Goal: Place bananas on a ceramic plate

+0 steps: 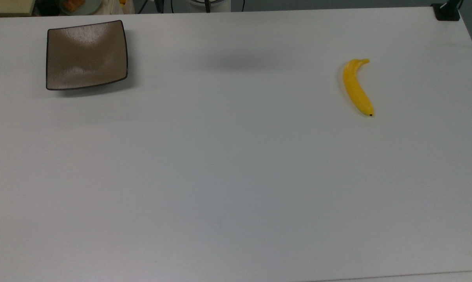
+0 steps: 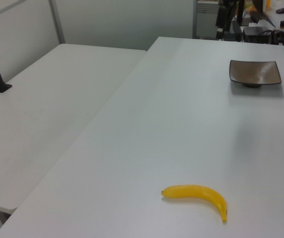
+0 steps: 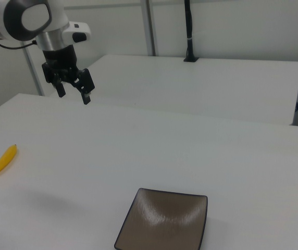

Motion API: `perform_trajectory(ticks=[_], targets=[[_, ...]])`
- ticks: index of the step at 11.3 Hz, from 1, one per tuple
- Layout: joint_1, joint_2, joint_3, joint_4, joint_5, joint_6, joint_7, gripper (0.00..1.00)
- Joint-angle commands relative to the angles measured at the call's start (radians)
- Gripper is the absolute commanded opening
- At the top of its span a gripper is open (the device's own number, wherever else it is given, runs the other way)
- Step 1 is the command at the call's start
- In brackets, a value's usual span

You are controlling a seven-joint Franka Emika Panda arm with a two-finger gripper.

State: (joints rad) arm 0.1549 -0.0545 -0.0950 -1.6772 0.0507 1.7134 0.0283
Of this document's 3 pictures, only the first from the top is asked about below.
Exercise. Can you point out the yellow plastic banana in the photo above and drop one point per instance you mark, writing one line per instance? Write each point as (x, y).
(355, 87)

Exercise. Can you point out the brown square ceramic plate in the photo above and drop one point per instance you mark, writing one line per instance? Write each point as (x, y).
(87, 55)

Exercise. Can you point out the green plate with orange food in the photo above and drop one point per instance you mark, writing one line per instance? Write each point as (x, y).
(79, 5)

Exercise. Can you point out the pale yellow box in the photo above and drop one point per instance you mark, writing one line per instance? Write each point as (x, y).
(8, 6)

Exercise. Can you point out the black camera stand clamp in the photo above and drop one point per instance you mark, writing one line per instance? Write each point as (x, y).
(446, 11)

